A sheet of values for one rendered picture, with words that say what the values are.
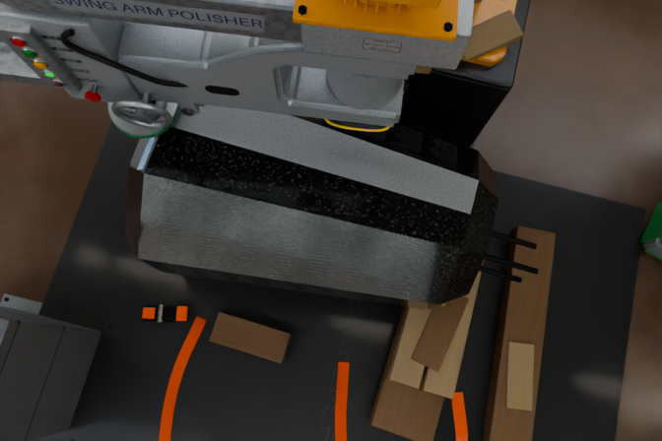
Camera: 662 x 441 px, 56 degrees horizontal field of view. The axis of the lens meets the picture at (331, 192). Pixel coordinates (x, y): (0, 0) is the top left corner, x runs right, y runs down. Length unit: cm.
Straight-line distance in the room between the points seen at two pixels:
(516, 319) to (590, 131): 97
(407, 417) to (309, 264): 83
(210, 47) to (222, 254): 83
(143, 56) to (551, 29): 222
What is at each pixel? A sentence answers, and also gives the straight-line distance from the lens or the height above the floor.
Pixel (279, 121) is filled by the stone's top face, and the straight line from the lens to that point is 198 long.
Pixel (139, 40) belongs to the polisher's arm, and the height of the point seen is 139.
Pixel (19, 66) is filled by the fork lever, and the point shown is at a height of 108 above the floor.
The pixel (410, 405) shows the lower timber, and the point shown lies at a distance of 254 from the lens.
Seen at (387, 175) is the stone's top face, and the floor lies 82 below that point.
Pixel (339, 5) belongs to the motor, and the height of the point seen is 172.
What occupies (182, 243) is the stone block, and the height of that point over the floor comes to 66.
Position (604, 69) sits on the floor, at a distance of 325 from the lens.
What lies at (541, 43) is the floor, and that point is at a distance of 320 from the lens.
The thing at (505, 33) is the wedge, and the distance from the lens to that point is 220.
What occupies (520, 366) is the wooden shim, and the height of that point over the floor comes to 14.
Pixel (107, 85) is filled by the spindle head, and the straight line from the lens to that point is 164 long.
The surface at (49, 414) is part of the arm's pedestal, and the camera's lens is 260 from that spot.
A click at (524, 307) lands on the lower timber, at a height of 13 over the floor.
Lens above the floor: 266
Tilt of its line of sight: 75 degrees down
